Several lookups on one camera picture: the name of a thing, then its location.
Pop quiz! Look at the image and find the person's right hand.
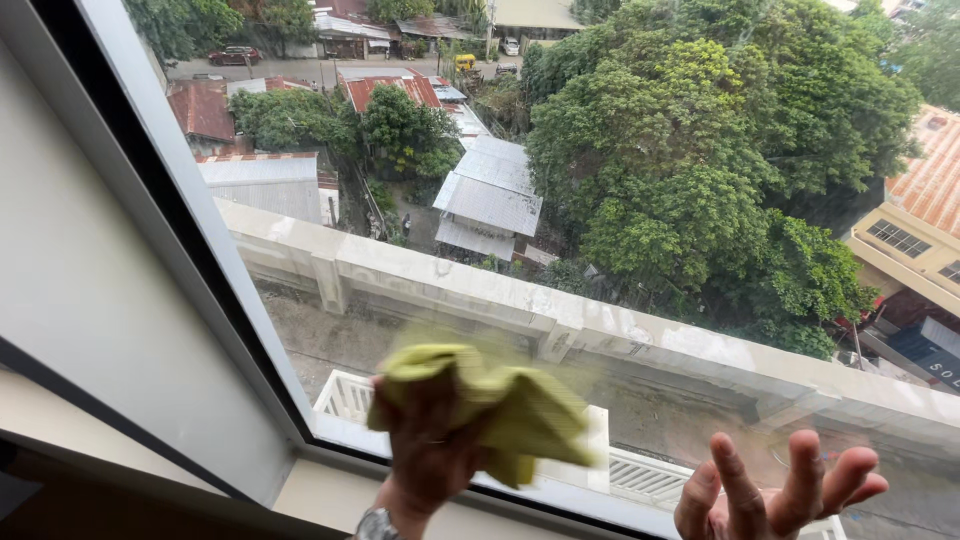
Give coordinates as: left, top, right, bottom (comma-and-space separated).
672, 429, 891, 540

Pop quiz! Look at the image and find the person's left hand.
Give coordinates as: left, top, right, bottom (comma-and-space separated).
370, 370, 495, 520

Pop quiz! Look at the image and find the green cleaning cloth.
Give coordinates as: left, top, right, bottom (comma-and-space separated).
366, 342, 601, 490

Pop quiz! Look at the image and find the silver wristwatch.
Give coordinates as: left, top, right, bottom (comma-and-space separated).
353, 506, 404, 540

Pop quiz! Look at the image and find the grey metal roof house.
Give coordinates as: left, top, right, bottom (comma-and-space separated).
432, 134, 544, 263

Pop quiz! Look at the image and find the grey corrugated roof building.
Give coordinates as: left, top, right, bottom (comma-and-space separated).
195, 152, 341, 227

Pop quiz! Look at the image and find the small green tree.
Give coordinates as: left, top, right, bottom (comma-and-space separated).
361, 83, 464, 182
228, 87, 363, 156

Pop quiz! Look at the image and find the red roof shed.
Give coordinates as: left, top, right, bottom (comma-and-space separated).
336, 66, 445, 115

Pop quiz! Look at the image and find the rusty red roof house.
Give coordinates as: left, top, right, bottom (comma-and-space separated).
165, 78, 238, 156

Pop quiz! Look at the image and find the large green tree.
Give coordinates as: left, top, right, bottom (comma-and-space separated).
521, 0, 925, 361

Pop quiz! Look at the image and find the red car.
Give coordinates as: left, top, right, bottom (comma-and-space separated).
207, 45, 264, 68

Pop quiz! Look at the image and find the beige building with orange roof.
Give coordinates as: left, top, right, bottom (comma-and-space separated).
843, 103, 960, 320

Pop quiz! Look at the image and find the concrete parapet wall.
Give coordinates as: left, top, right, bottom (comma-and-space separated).
214, 197, 960, 462

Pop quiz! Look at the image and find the grey window frame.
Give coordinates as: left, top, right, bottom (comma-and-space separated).
0, 0, 680, 540

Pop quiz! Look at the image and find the white louvered balcony rail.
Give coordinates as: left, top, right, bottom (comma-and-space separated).
312, 368, 850, 540

